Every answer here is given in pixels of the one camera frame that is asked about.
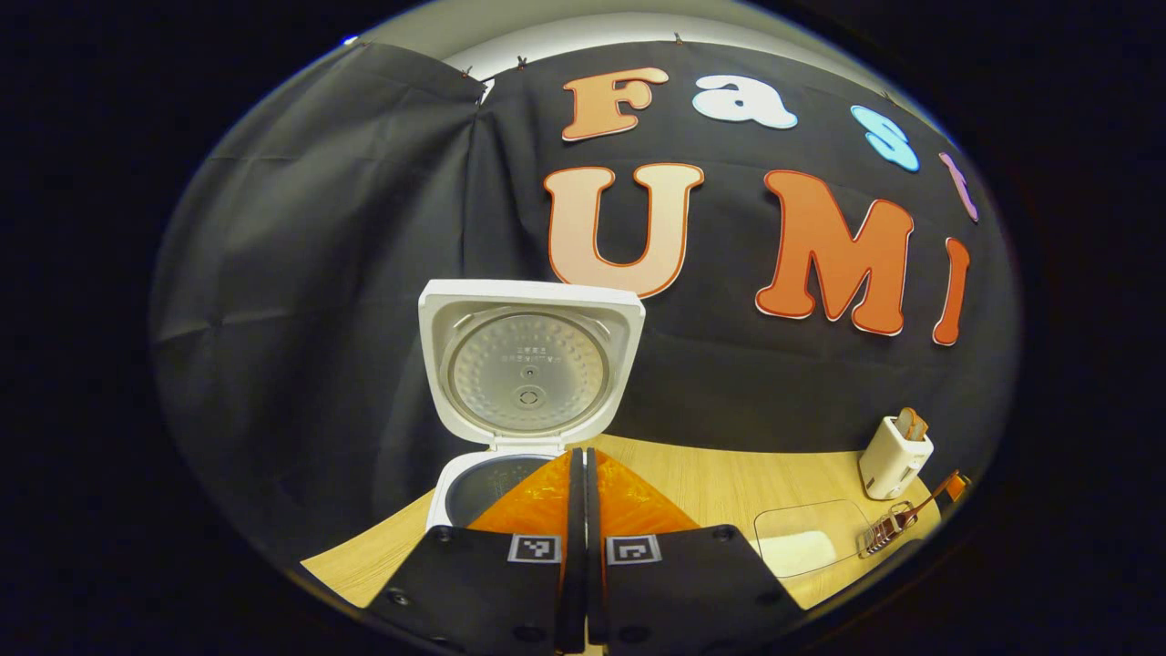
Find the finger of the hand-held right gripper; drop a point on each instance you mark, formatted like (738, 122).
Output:
(956, 487)

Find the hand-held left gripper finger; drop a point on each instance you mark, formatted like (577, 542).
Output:
(572, 565)
(595, 565)

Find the brown wooden spoon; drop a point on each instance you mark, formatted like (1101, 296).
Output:
(929, 499)

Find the clear rice container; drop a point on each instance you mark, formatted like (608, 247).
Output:
(820, 524)

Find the white rice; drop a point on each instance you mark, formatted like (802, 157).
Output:
(797, 553)

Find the white rice cooker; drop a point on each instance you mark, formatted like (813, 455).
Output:
(528, 364)

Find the white toaster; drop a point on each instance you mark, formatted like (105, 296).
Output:
(893, 465)

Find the toasted bread slice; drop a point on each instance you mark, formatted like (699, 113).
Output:
(905, 424)
(919, 426)

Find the black backdrop cloth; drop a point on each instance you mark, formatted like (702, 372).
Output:
(319, 273)

